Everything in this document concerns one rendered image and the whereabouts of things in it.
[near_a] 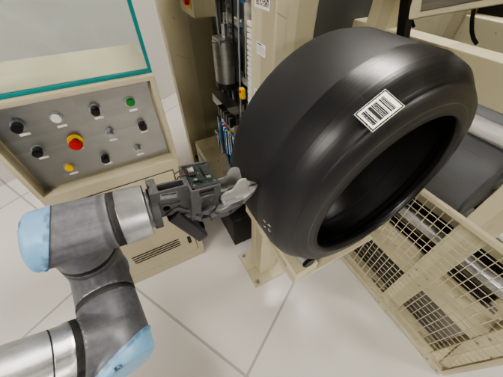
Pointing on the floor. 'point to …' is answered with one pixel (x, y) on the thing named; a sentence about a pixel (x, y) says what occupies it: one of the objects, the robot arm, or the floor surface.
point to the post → (287, 13)
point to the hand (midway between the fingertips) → (251, 188)
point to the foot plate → (257, 270)
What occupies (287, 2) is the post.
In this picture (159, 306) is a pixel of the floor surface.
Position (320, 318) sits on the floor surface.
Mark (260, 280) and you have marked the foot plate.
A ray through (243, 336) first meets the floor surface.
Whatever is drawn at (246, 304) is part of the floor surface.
